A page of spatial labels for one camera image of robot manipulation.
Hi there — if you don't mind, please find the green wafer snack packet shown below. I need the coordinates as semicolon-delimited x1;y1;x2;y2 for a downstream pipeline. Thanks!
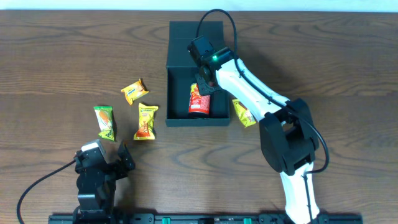
93;106;115;141

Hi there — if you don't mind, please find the black mounting rail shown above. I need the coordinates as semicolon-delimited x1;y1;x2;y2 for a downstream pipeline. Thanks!
47;212;364;224

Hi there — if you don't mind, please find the red Pringles can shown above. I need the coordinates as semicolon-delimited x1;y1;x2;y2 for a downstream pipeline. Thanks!
188;83;211;118

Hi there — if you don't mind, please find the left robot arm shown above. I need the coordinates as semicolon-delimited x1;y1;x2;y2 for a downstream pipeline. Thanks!
72;139;135;223

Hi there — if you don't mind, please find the yellow-orange biscuit packet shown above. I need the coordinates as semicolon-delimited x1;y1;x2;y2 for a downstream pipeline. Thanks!
121;79;149;105

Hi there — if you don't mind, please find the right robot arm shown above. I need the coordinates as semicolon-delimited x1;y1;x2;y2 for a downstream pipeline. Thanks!
187;36;320;223

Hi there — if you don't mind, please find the yellow Apollo cake packet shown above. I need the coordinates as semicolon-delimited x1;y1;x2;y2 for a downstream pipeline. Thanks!
232;99;257;128

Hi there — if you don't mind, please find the dark green open gift box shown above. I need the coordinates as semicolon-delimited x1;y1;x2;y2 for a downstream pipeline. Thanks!
165;21;230;127

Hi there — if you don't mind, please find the yellow-red snack packet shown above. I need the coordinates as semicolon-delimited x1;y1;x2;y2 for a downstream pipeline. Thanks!
134;103;159;140

